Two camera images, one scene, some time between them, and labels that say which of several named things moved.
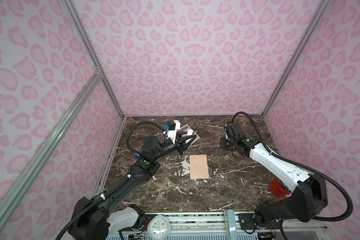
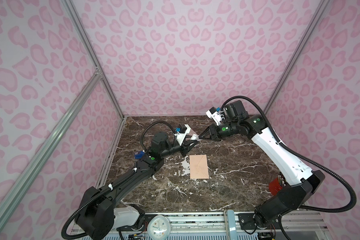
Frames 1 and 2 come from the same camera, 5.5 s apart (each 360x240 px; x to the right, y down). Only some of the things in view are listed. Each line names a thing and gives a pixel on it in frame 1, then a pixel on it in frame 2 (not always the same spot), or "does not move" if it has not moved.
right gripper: [222, 140] to [214, 134]
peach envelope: [198, 167] does not move
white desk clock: [159, 227] does not move
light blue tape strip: [232, 225] does not move
